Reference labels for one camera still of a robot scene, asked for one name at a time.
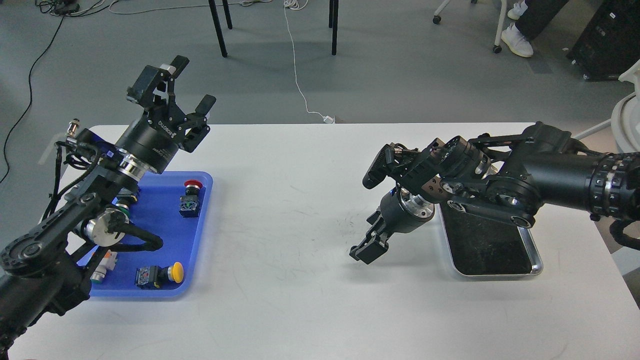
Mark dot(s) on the blue plastic tray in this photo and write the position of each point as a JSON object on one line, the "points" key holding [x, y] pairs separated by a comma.
{"points": [[157, 211]]}

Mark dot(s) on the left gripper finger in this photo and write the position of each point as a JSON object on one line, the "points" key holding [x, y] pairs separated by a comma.
{"points": [[154, 88], [205, 105]]}

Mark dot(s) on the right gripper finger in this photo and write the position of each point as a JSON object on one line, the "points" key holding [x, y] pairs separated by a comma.
{"points": [[375, 218], [374, 245]]}

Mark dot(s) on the yellow push button switch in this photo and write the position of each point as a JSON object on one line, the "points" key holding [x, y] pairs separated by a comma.
{"points": [[156, 277]]}

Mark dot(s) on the silver metal tray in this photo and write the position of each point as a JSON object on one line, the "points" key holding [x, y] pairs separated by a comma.
{"points": [[484, 248]]}

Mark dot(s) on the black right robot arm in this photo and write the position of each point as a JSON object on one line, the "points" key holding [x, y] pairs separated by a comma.
{"points": [[505, 179]]}

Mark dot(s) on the green push button switch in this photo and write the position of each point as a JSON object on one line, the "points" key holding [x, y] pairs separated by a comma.
{"points": [[124, 203]]}

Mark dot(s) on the white orange indicator lamp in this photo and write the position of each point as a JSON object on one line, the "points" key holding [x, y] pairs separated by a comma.
{"points": [[107, 263]]}

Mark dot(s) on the white office chair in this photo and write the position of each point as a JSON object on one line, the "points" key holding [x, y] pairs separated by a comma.
{"points": [[625, 117]]}

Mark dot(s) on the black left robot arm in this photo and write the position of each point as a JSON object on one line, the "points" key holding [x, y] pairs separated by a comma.
{"points": [[49, 268]]}

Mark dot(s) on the person in black trousers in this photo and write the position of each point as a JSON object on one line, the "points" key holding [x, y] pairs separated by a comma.
{"points": [[530, 18]]}

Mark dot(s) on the red push button switch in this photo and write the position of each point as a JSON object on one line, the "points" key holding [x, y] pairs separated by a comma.
{"points": [[190, 201]]}

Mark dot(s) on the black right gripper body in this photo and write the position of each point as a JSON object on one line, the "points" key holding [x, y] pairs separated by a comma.
{"points": [[403, 212]]}

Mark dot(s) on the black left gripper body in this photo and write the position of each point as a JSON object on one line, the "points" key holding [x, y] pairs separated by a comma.
{"points": [[156, 137]]}

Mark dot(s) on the black equipment case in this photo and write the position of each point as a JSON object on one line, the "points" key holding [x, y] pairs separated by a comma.
{"points": [[610, 43]]}

